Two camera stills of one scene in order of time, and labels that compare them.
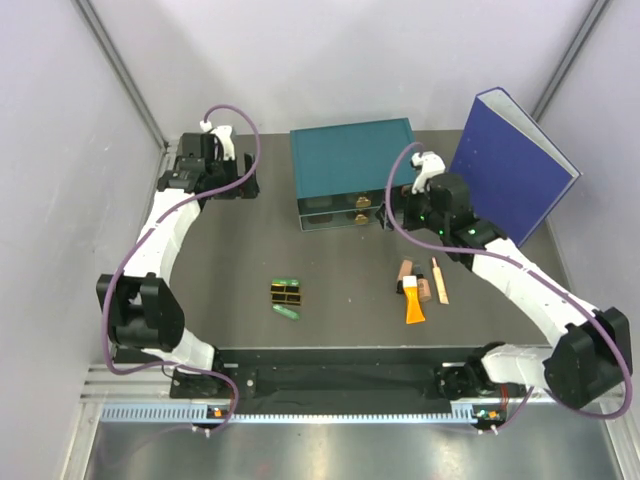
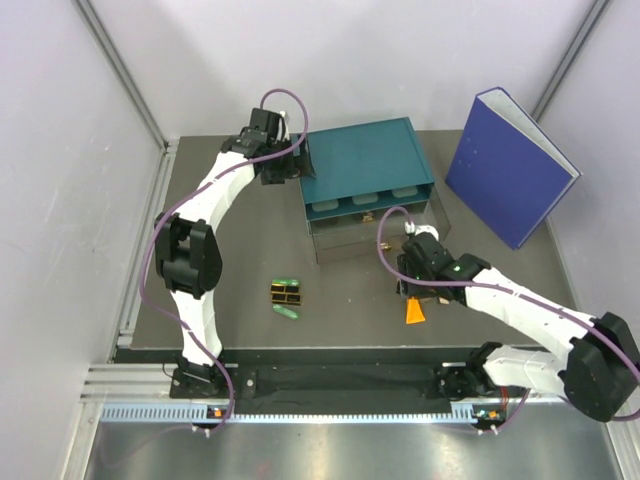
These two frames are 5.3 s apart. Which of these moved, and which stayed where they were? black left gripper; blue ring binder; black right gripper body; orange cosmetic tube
Moved: black left gripper; black right gripper body
Stayed: blue ring binder; orange cosmetic tube
